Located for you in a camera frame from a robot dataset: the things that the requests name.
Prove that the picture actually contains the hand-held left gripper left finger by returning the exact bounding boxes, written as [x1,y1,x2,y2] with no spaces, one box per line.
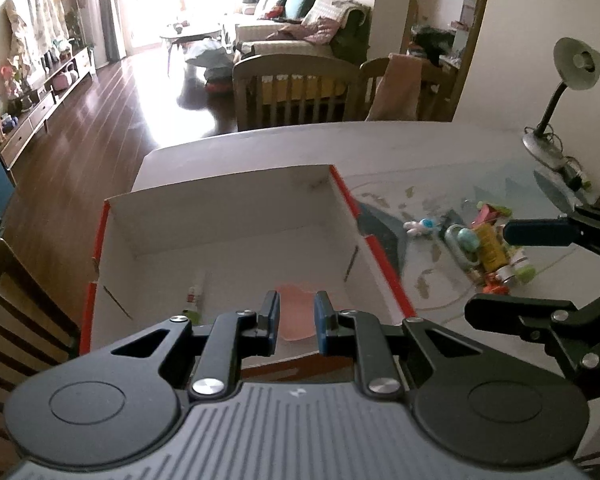
[102,290,282,402]

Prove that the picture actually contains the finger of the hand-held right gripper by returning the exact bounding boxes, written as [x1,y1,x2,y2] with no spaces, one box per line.
[464,280,600,386]
[502,204,600,261]

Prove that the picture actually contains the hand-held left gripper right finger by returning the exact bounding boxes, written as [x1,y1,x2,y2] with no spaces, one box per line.
[314,290,486,403]

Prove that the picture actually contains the yellow carton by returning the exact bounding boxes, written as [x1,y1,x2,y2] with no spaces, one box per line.
[475,222,511,273]

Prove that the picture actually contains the red and white cardboard box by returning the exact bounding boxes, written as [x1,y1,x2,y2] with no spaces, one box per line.
[79,164,417,361]

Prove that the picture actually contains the white blue rabbit astronaut keychain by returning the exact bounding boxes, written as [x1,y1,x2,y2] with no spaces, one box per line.
[402,217,440,239]

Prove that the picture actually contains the pink flat item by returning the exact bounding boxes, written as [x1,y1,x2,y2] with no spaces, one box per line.
[275,284,326,343]

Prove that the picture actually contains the white and green toy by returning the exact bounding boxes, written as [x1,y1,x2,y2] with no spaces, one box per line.
[497,255,536,286]

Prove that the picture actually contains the pink and green toy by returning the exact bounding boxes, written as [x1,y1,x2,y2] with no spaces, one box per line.
[472,202,511,226]

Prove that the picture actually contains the black plug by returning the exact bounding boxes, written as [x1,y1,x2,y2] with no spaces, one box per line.
[560,157,593,191]

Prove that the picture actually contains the small green white bottle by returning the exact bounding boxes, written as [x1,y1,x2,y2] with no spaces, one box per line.
[182,285,204,325]

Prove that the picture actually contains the grey desk lamp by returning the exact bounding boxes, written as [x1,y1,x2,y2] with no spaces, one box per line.
[522,37,600,168]

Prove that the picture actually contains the pink cloth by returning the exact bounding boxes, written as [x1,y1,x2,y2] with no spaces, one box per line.
[366,52,425,122]

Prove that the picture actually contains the wooden slatted chair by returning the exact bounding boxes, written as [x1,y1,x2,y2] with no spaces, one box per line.
[231,54,361,133]

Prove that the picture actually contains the dark wooden chair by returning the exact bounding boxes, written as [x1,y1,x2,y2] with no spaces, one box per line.
[0,237,81,480]

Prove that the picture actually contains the beige sofa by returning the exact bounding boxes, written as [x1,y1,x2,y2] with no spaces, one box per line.
[232,0,373,63]

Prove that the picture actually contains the blue bag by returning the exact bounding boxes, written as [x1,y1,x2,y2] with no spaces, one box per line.
[185,37,233,68]

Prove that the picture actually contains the round coffee table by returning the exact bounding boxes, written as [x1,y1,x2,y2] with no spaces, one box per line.
[159,22,226,56]

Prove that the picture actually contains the white wooden TV cabinet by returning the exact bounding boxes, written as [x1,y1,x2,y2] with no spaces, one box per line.
[0,45,98,171]

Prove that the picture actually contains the pink potted flowers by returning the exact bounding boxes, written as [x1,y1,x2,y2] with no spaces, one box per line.
[0,57,28,111]

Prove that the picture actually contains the white standing air conditioner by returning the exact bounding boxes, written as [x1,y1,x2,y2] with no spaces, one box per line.
[72,0,111,66]

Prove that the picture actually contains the floral hanging cloth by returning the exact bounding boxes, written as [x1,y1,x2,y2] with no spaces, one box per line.
[4,0,66,81]

